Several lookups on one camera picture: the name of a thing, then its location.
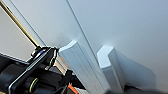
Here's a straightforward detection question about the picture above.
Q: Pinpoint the white wardrobe carcass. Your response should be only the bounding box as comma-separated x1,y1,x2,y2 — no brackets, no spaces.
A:
0,0,48,49

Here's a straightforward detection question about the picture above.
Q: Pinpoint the orange table frame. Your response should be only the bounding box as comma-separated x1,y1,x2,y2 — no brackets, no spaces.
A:
67,83,80,94

